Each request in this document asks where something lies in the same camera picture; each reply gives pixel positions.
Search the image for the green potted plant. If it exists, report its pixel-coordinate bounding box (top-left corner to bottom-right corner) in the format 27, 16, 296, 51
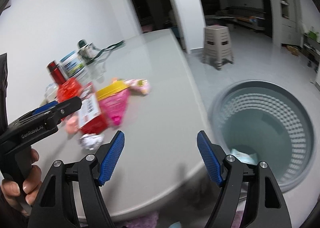
304, 29, 320, 43

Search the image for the cardboard box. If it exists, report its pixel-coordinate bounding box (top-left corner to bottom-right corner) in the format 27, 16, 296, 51
286, 45, 300, 56

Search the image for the pink yellow plastic package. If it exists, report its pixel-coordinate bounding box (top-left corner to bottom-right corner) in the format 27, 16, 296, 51
96, 80, 131, 126

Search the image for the light blue packet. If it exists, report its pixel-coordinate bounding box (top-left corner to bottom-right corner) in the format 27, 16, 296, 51
230, 148, 258, 164

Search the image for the red metal thermos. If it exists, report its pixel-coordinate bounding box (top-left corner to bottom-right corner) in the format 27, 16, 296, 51
47, 61, 68, 86

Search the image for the white tall cabinet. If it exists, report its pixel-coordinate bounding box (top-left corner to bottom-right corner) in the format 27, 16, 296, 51
271, 0, 308, 48

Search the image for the green carrying strap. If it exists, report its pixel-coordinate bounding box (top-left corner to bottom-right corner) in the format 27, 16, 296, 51
87, 40, 126, 63

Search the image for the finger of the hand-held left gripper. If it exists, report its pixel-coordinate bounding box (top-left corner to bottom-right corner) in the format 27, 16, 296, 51
31, 100, 59, 116
45, 96, 83, 128

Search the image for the white paper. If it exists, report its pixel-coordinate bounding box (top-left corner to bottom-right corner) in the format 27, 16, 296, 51
79, 133, 104, 151

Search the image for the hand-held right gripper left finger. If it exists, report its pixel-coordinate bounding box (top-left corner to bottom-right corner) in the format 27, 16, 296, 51
27, 130, 125, 228

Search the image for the green capped drinking bottle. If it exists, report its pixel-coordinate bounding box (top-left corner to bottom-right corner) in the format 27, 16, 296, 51
77, 40, 97, 62

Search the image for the beige plastic stool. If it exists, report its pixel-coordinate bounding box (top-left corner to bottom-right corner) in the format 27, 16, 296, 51
202, 25, 235, 71

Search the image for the red package with white label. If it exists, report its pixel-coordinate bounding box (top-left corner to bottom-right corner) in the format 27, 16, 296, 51
76, 82, 109, 135

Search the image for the pale pink wrapper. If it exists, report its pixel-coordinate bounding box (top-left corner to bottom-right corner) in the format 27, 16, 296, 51
65, 116, 80, 134

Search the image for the long work bench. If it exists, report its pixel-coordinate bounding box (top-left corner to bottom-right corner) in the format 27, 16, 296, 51
205, 6, 267, 30

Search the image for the white milk powder can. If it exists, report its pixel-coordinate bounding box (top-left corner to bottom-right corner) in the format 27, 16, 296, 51
60, 51, 87, 78

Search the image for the metal storage rack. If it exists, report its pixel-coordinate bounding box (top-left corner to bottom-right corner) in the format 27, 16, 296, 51
301, 34, 320, 73

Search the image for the person's left hand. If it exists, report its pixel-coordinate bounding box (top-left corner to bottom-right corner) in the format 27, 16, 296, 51
0, 148, 42, 216

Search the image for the red plastic bag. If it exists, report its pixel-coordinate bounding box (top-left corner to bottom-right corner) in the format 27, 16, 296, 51
56, 78, 84, 104

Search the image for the grey mesh basket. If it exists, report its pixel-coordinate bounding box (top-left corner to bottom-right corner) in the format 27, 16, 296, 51
209, 80, 315, 192

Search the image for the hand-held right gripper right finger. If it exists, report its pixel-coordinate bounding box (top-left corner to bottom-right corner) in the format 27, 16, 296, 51
197, 130, 292, 228

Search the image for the pink patterned wrapper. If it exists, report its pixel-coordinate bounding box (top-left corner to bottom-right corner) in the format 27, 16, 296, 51
125, 79, 152, 96

